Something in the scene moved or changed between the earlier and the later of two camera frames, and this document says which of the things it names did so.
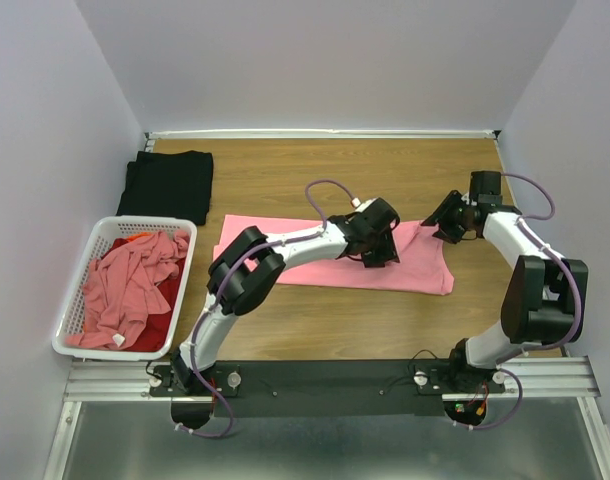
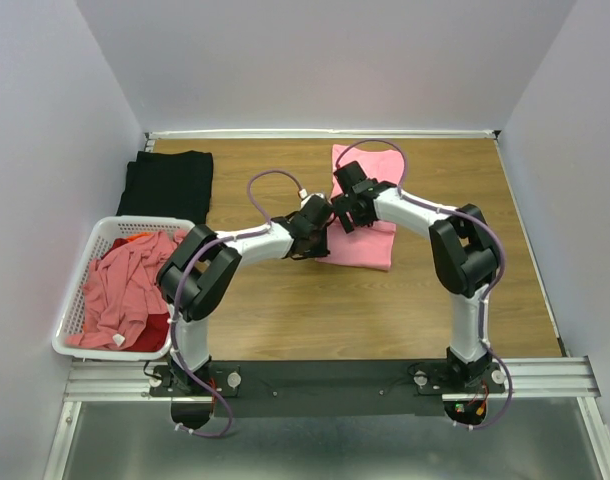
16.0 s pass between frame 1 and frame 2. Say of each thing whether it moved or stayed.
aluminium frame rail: stayed
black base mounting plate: stayed
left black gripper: moved
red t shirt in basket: stayed
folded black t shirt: stayed
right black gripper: moved
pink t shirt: moved
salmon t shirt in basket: stayed
